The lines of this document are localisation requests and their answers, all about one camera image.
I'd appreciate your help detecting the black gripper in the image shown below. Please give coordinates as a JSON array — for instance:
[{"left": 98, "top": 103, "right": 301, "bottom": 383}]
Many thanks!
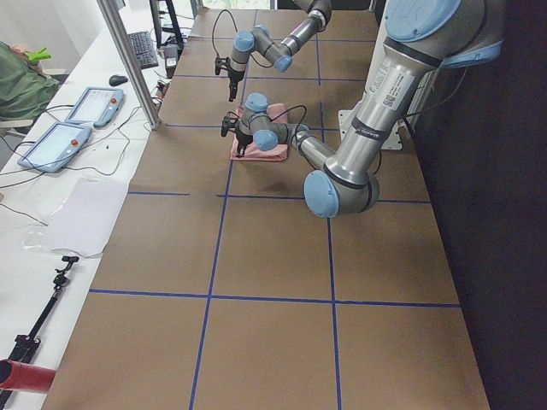
[
  {"left": 215, "top": 56, "right": 244, "bottom": 102},
  {"left": 221, "top": 111, "right": 253, "bottom": 158}
]

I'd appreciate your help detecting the pink Snoopy t-shirt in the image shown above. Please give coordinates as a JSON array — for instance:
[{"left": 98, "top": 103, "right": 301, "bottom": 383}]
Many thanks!
[{"left": 230, "top": 102, "right": 288, "bottom": 162}]

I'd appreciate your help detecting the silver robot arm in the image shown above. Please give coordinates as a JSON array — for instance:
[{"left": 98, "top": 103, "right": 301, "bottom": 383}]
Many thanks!
[
  {"left": 221, "top": 1, "right": 506, "bottom": 218},
  {"left": 215, "top": 1, "right": 332, "bottom": 102}
]

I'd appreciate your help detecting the black keyboard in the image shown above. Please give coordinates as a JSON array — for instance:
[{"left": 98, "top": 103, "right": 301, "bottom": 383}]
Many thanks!
[{"left": 127, "top": 32, "right": 158, "bottom": 69}]

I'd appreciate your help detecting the black computer mouse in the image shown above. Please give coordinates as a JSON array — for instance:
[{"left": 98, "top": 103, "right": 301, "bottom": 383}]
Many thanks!
[{"left": 109, "top": 74, "right": 128, "bottom": 87}]

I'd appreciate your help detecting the blue teach pendant upper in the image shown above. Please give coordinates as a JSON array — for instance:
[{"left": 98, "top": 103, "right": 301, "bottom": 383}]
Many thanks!
[{"left": 65, "top": 87, "right": 125, "bottom": 128}]

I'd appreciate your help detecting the blue teach pendant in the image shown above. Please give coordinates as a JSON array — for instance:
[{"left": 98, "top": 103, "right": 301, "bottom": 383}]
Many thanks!
[
  {"left": 65, "top": 87, "right": 125, "bottom": 128},
  {"left": 17, "top": 122, "right": 91, "bottom": 173}
]

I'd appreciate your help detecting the white paper sheet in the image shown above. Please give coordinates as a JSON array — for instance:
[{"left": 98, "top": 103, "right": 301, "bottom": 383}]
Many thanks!
[{"left": 43, "top": 179, "right": 128, "bottom": 257}]

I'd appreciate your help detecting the blue teach pendant lower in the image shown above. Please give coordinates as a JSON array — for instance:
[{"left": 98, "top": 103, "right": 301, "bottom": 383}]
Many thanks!
[{"left": 17, "top": 122, "right": 91, "bottom": 173}]

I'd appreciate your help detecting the seated person green shirt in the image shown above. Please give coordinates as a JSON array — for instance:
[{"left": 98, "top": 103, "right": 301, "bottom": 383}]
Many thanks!
[{"left": 1, "top": 42, "right": 60, "bottom": 121}]

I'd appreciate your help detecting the black tripod pole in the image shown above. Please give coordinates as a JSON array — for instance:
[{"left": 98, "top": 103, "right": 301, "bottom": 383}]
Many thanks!
[{"left": 1, "top": 255, "right": 79, "bottom": 409}]

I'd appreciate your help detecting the red cylinder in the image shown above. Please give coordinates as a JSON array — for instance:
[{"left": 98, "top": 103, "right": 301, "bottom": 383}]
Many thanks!
[{"left": 1, "top": 359, "right": 56, "bottom": 393}]

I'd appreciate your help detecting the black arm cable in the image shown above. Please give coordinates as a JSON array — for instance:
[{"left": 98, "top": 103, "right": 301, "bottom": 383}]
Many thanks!
[{"left": 273, "top": 105, "right": 311, "bottom": 146}]

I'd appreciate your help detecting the black braided right cable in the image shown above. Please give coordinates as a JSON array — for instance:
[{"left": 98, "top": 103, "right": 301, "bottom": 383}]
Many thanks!
[{"left": 211, "top": 8, "right": 274, "bottom": 69}]

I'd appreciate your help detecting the aluminium frame post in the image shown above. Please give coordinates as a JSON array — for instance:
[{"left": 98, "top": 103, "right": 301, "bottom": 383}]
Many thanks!
[{"left": 97, "top": 0, "right": 161, "bottom": 130}]

